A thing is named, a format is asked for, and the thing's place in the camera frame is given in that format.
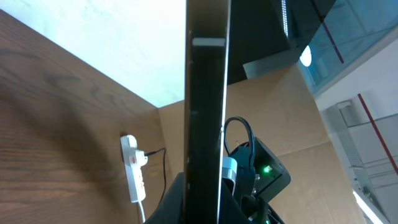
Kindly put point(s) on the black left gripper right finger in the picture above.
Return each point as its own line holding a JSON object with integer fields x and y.
{"x": 230, "y": 212}

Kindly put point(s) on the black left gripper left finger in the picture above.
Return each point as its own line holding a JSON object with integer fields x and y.
{"x": 170, "y": 209}

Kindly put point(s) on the Samsung Galaxy smartphone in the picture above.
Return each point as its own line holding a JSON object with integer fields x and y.
{"x": 206, "y": 64}

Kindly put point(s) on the white power strip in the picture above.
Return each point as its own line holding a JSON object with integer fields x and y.
{"x": 134, "y": 159}

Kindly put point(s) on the brown cardboard panel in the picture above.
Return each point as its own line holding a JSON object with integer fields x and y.
{"x": 283, "y": 115}

